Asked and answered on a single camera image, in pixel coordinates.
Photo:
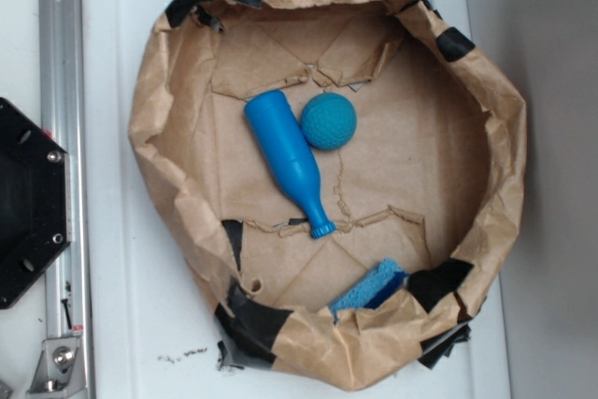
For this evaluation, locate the blue dimpled ball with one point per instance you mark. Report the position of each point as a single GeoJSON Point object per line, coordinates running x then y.
{"type": "Point", "coordinates": [328, 121]}

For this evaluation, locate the blue plastic toy bottle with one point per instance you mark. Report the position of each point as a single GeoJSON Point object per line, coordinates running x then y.
{"type": "Point", "coordinates": [289, 157]}

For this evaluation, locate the brown paper bag bin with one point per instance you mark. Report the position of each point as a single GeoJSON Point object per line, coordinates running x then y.
{"type": "Point", "coordinates": [433, 178]}

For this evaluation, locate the blue sponge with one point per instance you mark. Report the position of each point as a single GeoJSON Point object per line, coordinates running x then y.
{"type": "Point", "coordinates": [373, 289]}

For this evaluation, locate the white tray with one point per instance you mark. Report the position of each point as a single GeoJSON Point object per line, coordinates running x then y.
{"type": "Point", "coordinates": [153, 336]}

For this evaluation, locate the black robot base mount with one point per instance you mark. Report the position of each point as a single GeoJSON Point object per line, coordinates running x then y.
{"type": "Point", "coordinates": [33, 203]}

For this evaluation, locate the aluminium extrusion rail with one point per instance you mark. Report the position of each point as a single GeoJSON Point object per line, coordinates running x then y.
{"type": "Point", "coordinates": [67, 281]}

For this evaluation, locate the metal corner bracket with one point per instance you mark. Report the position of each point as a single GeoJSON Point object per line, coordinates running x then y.
{"type": "Point", "coordinates": [59, 372]}

